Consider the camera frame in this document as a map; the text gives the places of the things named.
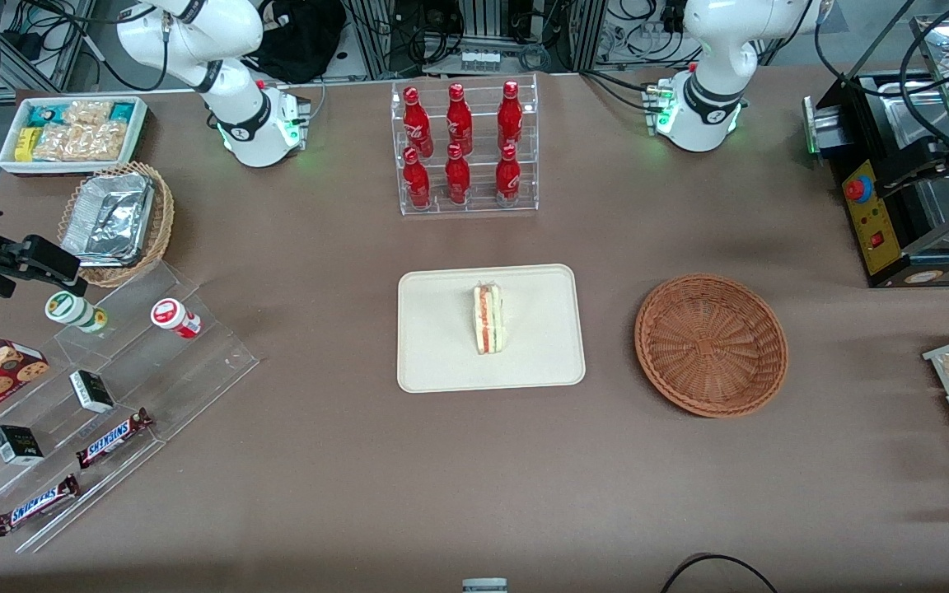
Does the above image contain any triangular sandwich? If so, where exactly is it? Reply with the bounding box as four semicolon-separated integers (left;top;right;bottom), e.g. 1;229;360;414
472;282;509;356

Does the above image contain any aluminium foil tray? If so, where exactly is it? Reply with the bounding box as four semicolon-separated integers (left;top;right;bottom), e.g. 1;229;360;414
60;172;155;268

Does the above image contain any light wicker basket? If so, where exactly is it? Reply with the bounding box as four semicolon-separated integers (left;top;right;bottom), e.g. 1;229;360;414
57;161;175;289

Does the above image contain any brown wicker basket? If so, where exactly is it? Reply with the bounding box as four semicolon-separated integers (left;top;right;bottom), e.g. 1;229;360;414
634;273;789;418

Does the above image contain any beige plastic tray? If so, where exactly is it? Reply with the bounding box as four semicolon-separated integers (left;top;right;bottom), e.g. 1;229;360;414
396;264;587;395

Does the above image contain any green lid cup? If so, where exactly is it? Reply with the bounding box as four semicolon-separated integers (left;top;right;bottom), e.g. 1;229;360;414
44;290;110;334

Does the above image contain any black sealing machine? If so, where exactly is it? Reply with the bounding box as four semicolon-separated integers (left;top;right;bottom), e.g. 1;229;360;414
802;12;949;289

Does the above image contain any small black carton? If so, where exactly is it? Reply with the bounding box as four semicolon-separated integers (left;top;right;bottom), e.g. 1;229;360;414
69;370;116;414
0;425;45;466

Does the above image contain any clear cracker bag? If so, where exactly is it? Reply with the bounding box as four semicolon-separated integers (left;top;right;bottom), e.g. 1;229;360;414
63;100;114;127
33;121;129;162

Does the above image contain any red lid cup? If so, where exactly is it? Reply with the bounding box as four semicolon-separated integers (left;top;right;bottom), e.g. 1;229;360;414
151;298;203;340

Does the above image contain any white plastic bin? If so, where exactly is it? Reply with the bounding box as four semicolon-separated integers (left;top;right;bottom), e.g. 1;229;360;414
0;96;149;177

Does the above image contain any snickers chocolate bar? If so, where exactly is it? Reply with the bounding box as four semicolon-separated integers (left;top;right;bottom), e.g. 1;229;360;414
75;408;154;470
0;474;82;538

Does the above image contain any clear acrylic stepped display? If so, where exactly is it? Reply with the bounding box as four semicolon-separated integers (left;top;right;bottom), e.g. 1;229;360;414
0;262;259;554

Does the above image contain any black bag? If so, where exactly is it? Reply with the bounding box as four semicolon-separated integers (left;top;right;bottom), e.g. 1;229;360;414
245;0;348;84

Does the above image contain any red cola bottle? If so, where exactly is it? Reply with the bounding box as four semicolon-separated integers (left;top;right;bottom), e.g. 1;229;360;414
495;143;522;205
444;143;472;205
403;86;434;159
446;82;474;156
403;147;432;209
497;80;524;151

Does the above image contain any clear acrylic bottle rack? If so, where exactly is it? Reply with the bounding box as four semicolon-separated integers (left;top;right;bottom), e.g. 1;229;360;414
390;72;540;217

